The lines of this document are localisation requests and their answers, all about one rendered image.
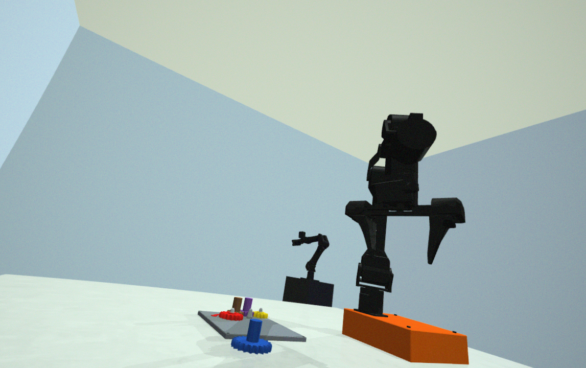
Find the purple gear with cylindrical hub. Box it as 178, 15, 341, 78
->
240, 297, 252, 316

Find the brown gear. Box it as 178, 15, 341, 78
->
232, 297, 244, 315

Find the yellow gear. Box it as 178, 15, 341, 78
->
253, 311, 268, 319

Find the blue gear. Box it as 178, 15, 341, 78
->
231, 319, 272, 354

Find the red gear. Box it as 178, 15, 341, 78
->
219, 311, 243, 320

